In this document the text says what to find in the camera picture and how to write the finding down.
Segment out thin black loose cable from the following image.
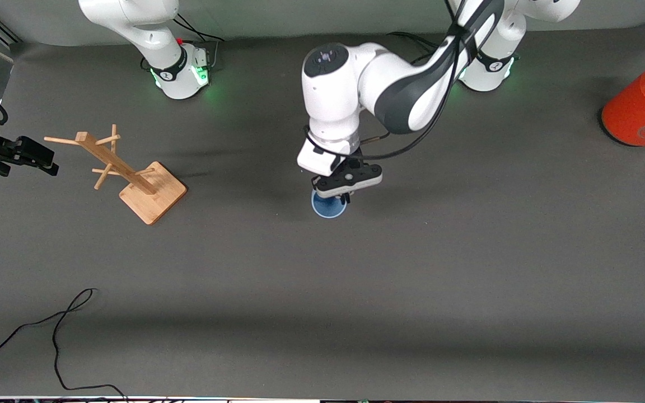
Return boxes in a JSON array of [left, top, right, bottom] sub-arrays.
[[0, 288, 128, 401]]

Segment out dark grey table cloth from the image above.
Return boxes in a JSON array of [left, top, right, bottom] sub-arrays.
[[0, 20, 645, 399]]

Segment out wooden mug tree stand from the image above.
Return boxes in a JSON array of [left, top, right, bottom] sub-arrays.
[[44, 124, 188, 226]]

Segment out black left arm base cables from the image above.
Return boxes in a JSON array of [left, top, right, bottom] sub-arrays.
[[387, 31, 442, 61]]

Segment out orange cylindrical can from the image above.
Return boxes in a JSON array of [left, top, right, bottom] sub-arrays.
[[601, 55, 645, 147]]

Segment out black left arm wrist cable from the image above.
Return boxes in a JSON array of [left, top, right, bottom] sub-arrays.
[[305, 0, 503, 161]]

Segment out aluminium frame rail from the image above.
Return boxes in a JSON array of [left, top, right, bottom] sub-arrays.
[[0, 22, 21, 48]]

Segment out black right arm base cables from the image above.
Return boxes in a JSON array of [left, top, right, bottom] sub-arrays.
[[174, 12, 228, 71]]

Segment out light blue cup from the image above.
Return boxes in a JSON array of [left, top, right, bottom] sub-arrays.
[[311, 189, 349, 219]]

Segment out black arm base cables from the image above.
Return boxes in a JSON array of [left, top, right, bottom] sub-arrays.
[[387, 31, 442, 61], [174, 12, 228, 71]]

